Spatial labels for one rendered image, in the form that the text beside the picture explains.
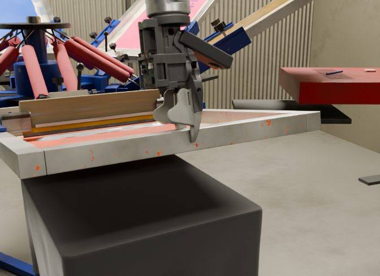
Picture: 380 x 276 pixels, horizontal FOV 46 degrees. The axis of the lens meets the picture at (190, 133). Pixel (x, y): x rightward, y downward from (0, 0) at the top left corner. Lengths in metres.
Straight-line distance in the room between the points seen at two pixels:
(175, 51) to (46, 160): 0.28
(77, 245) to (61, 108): 0.50
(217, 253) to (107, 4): 3.84
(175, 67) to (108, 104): 0.60
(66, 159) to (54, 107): 0.60
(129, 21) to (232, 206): 2.10
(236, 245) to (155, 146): 0.37
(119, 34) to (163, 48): 2.12
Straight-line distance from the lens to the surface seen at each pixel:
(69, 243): 0.91
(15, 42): 2.27
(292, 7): 1.74
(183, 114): 0.75
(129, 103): 1.35
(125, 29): 2.91
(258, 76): 5.29
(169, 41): 0.77
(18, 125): 1.27
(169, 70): 0.75
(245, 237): 1.03
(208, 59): 0.81
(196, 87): 0.75
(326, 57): 5.39
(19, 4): 3.25
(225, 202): 1.05
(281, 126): 0.89
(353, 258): 2.84
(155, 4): 0.76
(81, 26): 4.60
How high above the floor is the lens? 1.38
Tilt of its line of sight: 15 degrees down
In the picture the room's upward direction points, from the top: straight up
